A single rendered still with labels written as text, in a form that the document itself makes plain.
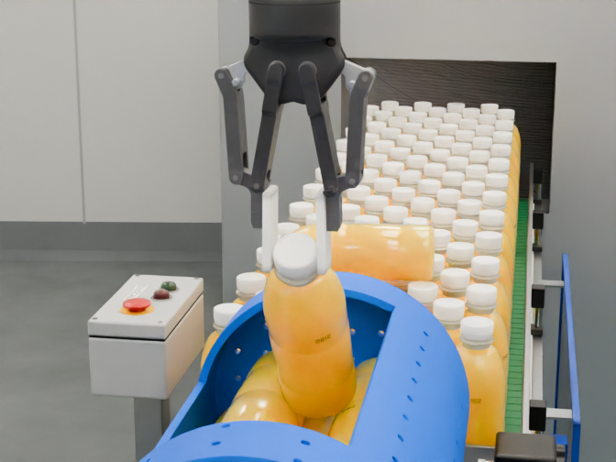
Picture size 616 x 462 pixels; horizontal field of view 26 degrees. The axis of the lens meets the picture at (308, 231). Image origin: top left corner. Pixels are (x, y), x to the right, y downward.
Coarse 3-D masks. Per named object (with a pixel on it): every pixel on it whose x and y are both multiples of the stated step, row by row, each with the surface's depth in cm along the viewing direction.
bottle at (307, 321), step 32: (288, 288) 114; (320, 288) 115; (288, 320) 116; (320, 320) 116; (288, 352) 119; (320, 352) 119; (352, 352) 125; (288, 384) 124; (320, 384) 123; (352, 384) 127; (320, 416) 127
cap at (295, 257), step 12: (288, 240) 114; (300, 240) 114; (312, 240) 113; (276, 252) 113; (288, 252) 113; (300, 252) 113; (312, 252) 113; (276, 264) 113; (288, 264) 112; (300, 264) 112; (312, 264) 112; (288, 276) 113; (300, 276) 113
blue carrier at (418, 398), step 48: (384, 288) 138; (240, 336) 144; (384, 336) 127; (432, 336) 134; (240, 384) 145; (384, 384) 116; (432, 384) 125; (192, 432) 103; (240, 432) 101; (288, 432) 101; (384, 432) 108; (432, 432) 116
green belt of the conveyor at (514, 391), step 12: (516, 240) 275; (516, 252) 267; (516, 264) 259; (516, 276) 251; (516, 288) 244; (516, 300) 238; (516, 312) 231; (516, 324) 225; (516, 336) 219; (516, 348) 214; (516, 360) 208; (516, 372) 204; (516, 384) 199; (516, 396) 194; (516, 408) 190; (516, 420) 186; (516, 432) 182
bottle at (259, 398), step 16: (256, 368) 136; (272, 368) 134; (256, 384) 131; (272, 384) 131; (240, 400) 128; (256, 400) 127; (272, 400) 127; (224, 416) 127; (240, 416) 125; (256, 416) 124; (272, 416) 125; (288, 416) 127
